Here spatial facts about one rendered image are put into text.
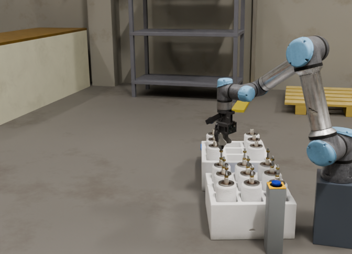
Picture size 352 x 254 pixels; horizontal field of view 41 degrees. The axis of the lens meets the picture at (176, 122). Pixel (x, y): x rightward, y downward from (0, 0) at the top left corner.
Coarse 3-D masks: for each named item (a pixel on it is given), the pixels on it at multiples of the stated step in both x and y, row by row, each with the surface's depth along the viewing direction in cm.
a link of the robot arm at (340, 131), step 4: (336, 128) 204; (340, 128) 205; (344, 128) 206; (348, 128) 207; (340, 132) 200; (344, 132) 199; (348, 132) 199; (340, 136) 199; (344, 136) 200; (348, 136) 200; (344, 140) 198; (348, 140) 200; (348, 144) 199; (348, 148) 199; (348, 152) 201; (344, 156) 201; (348, 156) 202; (340, 160) 203; (344, 160) 203; (348, 160) 203
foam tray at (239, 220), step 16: (208, 176) 245; (208, 192) 227; (240, 192) 225; (288, 192) 225; (208, 208) 228; (224, 208) 213; (240, 208) 213; (256, 208) 213; (288, 208) 213; (208, 224) 229; (224, 224) 215; (240, 224) 215; (256, 224) 216; (288, 224) 216
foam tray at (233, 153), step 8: (232, 144) 300; (240, 144) 296; (224, 152) 281; (232, 152) 289; (240, 152) 289; (232, 160) 278; (240, 160) 278; (264, 160) 273; (208, 168) 267; (232, 168) 266; (256, 168) 265
